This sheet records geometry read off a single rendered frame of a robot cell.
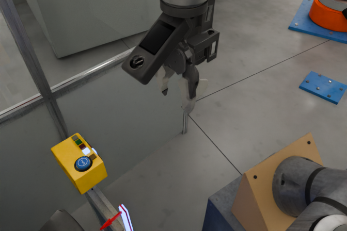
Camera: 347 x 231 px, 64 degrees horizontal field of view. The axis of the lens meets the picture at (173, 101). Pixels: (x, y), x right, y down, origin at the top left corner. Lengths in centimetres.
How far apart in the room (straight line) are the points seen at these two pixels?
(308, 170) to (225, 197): 29
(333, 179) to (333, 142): 192
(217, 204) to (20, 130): 87
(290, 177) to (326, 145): 182
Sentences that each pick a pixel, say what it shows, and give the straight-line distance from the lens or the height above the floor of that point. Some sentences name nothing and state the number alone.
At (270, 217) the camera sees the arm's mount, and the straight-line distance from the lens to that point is 77.
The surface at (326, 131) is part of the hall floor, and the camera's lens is 264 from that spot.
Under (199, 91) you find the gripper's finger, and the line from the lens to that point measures 51.
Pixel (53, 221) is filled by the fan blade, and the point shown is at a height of 119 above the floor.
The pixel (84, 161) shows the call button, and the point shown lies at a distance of 90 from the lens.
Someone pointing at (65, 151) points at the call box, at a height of 107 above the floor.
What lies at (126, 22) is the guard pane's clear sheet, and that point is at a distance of 134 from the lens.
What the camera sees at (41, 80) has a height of 107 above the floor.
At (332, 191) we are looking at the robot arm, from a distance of 65.
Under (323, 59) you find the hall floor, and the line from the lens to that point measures 345.
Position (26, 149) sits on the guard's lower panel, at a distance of 143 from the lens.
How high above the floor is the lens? 181
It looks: 45 degrees down
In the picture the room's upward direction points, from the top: straight up
